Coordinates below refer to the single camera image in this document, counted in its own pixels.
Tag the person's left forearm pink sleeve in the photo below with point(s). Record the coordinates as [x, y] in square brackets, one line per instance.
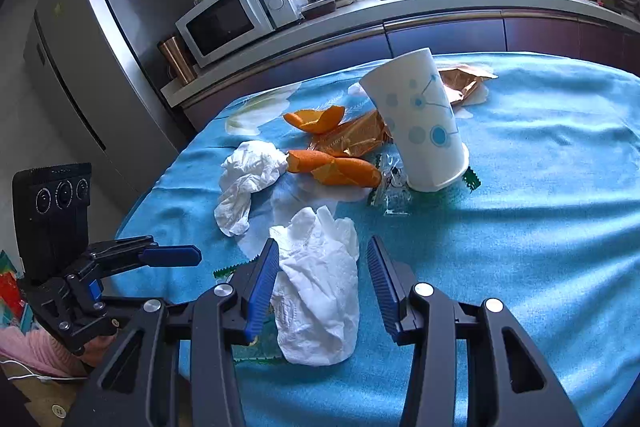
[35, 352]

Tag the brown paper wrapper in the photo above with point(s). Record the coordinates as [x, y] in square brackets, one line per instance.
[465, 82]

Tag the clear candy wrapper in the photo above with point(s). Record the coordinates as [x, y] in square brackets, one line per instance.
[395, 194]

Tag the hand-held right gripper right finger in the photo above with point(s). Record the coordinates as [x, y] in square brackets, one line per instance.
[382, 287]

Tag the white microwave oven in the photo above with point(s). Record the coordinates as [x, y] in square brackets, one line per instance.
[220, 22]

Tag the green zigzag wrapper piece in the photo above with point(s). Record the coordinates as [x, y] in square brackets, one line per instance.
[227, 269]
[471, 181]

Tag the orange snack wrapper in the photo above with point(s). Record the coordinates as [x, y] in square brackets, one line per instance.
[355, 134]

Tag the colourful package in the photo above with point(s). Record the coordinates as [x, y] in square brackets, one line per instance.
[10, 292]

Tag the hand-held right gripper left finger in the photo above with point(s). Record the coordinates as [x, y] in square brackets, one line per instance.
[262, 292]

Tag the blue floral tablecloth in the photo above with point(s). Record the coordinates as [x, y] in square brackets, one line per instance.
[525, 207]

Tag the copper tumbler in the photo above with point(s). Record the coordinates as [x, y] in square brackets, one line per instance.
[175, 57]

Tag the large white tissue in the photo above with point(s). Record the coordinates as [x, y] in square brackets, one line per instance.
[320, 287]

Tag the orange peel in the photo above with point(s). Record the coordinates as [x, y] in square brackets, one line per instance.
[350, 172]
[320, 122]
[307, 161]

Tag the white paper cup blue dots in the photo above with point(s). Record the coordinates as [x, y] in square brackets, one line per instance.
[425, 127]

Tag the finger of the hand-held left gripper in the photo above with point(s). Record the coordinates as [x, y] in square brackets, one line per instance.
[117, 244]
[170, 255]

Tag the small crumpled white tissue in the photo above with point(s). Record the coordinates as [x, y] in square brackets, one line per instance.
[250, 172]

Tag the person's left hand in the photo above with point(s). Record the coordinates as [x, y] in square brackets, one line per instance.
[96, 351]

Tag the silver refrigerator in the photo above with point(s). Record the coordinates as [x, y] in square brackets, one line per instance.
[125, 32]

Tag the dark kitchen cabinet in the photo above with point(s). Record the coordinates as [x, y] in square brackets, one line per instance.
[450, 34]

